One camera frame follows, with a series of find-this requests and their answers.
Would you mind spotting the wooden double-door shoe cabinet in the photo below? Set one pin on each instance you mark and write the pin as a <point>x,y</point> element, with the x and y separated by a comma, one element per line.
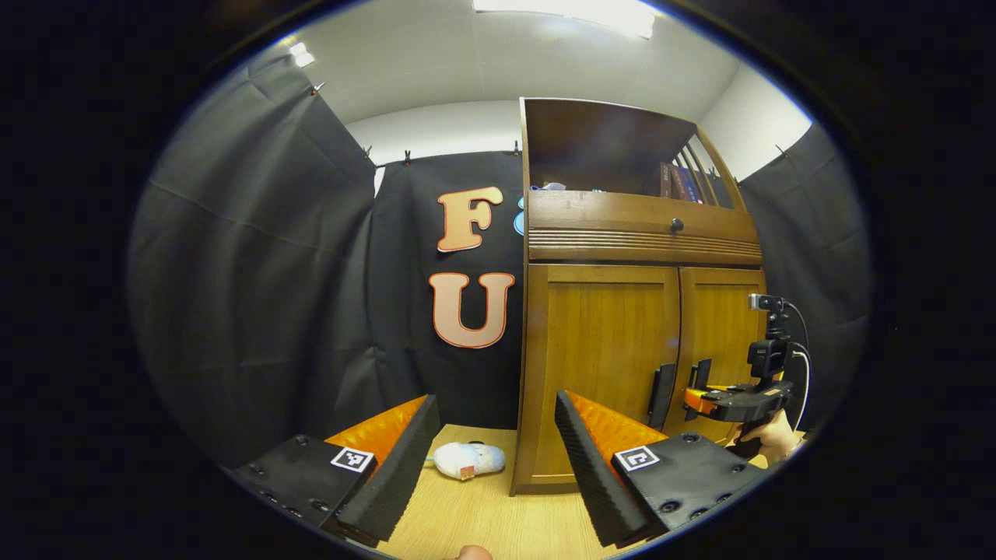
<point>599,140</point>

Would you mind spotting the wooden drawer with black knob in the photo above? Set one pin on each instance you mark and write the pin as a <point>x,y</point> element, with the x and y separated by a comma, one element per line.
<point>607,214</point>

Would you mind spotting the black backdrop cloth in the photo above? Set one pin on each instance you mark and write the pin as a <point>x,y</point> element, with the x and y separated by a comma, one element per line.
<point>249,272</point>

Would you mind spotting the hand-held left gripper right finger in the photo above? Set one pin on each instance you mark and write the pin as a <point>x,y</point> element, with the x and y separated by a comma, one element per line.
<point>595,474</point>

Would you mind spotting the brown hardcover book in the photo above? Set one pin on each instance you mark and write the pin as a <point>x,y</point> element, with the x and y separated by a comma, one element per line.
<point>666,180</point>

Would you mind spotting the blue hardcover book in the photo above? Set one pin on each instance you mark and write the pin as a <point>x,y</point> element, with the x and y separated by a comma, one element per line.
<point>694,191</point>

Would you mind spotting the maroon hardcover book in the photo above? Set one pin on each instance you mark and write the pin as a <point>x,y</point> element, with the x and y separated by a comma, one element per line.
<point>679,184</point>

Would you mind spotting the small white object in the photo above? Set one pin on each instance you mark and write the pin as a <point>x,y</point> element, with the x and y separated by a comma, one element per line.
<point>548,187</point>

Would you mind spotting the white plush toy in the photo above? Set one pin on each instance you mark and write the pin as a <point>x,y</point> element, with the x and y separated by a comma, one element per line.
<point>467,459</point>

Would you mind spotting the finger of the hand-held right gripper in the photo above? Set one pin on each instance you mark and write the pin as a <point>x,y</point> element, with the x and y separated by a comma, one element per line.
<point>724,403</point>

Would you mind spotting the small ceiling light panel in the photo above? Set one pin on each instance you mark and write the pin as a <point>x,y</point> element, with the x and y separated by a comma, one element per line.
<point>302,54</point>

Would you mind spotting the wooden shoe cabinet door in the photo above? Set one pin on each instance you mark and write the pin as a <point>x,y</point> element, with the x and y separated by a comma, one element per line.
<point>724,327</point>
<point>591,350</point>

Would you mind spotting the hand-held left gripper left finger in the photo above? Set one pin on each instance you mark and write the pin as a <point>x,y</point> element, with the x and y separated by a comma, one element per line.
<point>389,474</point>

